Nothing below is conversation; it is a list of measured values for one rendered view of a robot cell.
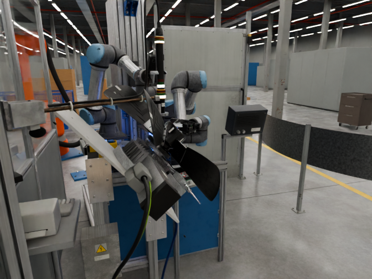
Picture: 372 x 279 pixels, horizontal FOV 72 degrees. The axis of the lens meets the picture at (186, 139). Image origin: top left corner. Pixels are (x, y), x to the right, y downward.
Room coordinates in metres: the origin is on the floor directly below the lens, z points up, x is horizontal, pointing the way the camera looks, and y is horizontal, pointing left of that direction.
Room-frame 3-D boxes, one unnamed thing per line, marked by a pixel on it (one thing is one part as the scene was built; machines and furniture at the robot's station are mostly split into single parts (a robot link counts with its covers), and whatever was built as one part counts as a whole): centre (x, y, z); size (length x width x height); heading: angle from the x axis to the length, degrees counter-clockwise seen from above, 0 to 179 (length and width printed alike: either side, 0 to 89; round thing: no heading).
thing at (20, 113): (0.78, 0.50, 1.37); 0.10 x 0.07 x 0.09; 143
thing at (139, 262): (1.08, 0.29, 0.56); 0.19 x 0.04 x 0.04; 108
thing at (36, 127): (0.81, 0.48, 1.31); 0.05 x 0.04 x 0.05; 143
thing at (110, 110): (1.86, 0.58, 1.20); 0.13 x 0.12 x 0.14; 149
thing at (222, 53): (3.28, -0.24, 1.10); 1.21 x 0.06 x 2.20; 108
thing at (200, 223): (1.65, 0.13, 0.45); 0.82 x 0.02 x 0.66; 108
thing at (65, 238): (1.00, 0.61, 0.85); 0.36 x 0.24 x 0.03; 18
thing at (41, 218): (0.92, 0.61, 0.92); 0.17 x 0.16 x 0.11; 108
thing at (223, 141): (1.78, -0.28, 0.96); 0.03 x 0.03 x 0.20; 18
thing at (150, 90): (1.54, 0.24, 1.37); 0.11 x 0.08 x 0.11; 149
